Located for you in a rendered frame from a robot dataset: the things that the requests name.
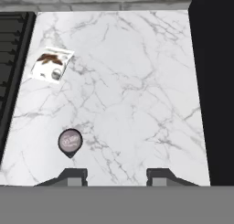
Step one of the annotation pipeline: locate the black hob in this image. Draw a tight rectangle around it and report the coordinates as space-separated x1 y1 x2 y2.
0 11 37 167

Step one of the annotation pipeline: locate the black yogurt cup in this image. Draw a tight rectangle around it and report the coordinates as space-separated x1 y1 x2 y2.
58 128 84 159

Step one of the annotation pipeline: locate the white cereal box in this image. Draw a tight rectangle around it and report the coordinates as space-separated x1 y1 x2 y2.
29 46 76 85

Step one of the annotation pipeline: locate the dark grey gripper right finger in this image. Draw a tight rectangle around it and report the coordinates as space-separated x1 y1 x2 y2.
146 168 201 187

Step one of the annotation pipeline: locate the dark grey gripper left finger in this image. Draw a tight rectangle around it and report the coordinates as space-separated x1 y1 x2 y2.
34 168 89 187

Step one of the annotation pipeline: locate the black fridge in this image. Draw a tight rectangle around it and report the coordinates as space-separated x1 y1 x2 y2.
187 0 234 187

